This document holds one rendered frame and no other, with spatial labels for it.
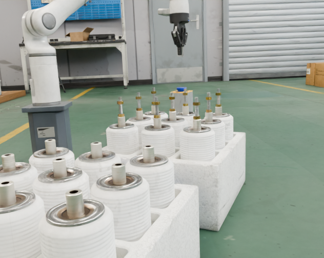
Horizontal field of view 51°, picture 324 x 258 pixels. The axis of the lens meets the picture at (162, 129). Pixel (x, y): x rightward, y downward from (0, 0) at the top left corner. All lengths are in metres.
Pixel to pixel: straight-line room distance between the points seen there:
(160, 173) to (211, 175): 0.26
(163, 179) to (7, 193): 0.27
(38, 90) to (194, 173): 0.65
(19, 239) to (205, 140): 0.54
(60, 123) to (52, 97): 0.10
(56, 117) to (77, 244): 0.84
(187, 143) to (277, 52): 5.74
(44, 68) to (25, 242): 0.82
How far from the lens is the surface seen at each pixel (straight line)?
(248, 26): 6.41
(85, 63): 6.25
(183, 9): 1.33
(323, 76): 4.78
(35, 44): 1.28
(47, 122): 1.25
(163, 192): 0.64
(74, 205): 0.46
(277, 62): 6.58
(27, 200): 0.53
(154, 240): 0.53
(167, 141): 0.94
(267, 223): 0.98
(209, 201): 0.89
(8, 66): 6.60
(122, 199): 0.52
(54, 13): 1.27
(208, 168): 0.86
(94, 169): 0.68
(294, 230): 0.96
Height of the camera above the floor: 0.45
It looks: 12 degrees down
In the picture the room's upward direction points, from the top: 2 degrees counter-clockwise
